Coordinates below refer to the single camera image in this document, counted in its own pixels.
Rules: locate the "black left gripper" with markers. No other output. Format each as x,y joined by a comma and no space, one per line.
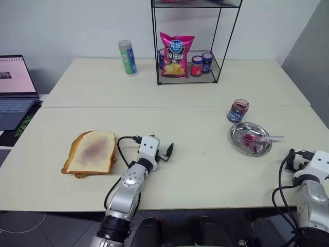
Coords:
162,157

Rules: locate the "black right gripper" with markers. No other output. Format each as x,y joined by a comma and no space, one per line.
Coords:
299,160

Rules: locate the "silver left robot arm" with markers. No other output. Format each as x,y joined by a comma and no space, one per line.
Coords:
128,185

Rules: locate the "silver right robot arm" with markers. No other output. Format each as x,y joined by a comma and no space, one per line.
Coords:
312,195

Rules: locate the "open blue-label jam jar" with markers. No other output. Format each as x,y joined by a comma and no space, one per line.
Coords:
237,112

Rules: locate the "toast bread slices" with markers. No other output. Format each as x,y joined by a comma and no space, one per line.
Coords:
92,151

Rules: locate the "red jam jar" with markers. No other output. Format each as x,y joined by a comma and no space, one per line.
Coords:
196,67

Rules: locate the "blue jam jar pink lid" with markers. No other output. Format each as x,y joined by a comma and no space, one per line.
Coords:
207,63

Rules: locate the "white plastic spoon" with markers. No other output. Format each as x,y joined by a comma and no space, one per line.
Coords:
275,138

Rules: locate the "round steel plate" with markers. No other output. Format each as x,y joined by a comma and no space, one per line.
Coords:
240,131

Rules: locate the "dark rounded shape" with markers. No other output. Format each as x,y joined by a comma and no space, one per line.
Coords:
208,231

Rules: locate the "pink potato chips bag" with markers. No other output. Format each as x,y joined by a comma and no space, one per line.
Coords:
176,57

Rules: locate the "green blue cylinder can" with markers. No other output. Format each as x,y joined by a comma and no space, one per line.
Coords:
127,57

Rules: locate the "black green desk mat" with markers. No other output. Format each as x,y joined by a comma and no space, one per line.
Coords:
24,123

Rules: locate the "red packet on shelf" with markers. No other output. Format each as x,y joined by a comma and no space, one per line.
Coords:
169,0

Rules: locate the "grey open laptop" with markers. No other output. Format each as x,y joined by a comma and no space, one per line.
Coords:
15,97

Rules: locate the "grey keyboard corner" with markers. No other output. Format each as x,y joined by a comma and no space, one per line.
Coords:
3,155

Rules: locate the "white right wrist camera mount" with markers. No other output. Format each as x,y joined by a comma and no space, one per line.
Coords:
318,162

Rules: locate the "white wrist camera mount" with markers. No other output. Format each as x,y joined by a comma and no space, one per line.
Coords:
318,162
148,150

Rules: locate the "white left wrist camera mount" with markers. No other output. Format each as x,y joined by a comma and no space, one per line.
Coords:
148,150

